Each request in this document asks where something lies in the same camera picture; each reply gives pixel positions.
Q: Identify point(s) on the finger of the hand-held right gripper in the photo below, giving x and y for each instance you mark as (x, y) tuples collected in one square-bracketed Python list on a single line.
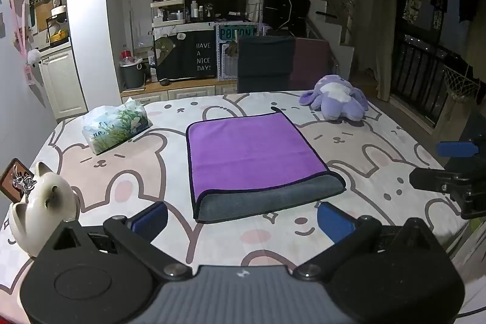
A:
[(455, 149), (433, 178)]

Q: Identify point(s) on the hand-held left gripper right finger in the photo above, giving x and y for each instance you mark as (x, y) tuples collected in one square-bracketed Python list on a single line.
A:
[(334, 223)]

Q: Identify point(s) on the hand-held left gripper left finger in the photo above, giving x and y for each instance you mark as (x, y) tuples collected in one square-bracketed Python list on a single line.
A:
[(150, 220)]

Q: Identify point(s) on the purple and grey towel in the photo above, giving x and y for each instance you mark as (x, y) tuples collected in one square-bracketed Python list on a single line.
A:
[(246, 149)]

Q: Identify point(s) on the bear printed tablecloth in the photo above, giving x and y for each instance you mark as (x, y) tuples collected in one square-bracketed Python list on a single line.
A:
[(133, 172)]

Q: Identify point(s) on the black balcony railing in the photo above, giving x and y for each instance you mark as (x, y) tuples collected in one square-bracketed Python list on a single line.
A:
[(425, 77)]

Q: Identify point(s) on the tissue pack with green print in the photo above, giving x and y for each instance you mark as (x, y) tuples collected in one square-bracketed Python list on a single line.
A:
[(114, 126)]

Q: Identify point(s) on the white cat figurine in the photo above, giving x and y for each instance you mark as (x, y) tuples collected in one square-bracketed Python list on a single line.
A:
[(41, 210)]

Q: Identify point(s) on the purple plush toy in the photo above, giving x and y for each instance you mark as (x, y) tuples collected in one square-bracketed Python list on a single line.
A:
[(334, 100)]

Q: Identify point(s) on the wooden counter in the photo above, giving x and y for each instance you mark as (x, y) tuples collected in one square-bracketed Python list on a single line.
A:
[(178, 85)]

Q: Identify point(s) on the small brown framed card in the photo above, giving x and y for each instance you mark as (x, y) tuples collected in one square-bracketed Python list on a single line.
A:
[(11, 179)]

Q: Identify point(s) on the grey trash bin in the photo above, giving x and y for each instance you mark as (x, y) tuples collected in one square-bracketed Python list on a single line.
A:
[(132, 75)]

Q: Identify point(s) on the dark purple panel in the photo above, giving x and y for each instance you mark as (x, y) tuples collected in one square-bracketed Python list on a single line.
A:
[(315, 62)]

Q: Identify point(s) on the white cabinet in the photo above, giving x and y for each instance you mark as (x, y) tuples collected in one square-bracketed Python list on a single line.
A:
[(62, 81)]

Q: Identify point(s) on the black cloth banner white letters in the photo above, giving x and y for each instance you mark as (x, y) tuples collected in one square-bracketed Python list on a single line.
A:
[(190, 56)]

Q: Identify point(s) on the dark chair back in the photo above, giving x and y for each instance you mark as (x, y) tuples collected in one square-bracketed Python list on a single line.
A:
[(265, 60)]

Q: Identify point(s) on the yellow pot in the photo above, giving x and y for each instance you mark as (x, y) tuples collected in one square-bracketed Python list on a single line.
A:
[(59, 37)]

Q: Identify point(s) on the green sign plate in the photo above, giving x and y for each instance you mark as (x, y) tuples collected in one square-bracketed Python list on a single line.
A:
[(235, 33)]

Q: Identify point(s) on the white rack with bottles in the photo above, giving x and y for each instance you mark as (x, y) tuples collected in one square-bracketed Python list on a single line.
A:
[(169, 11)]

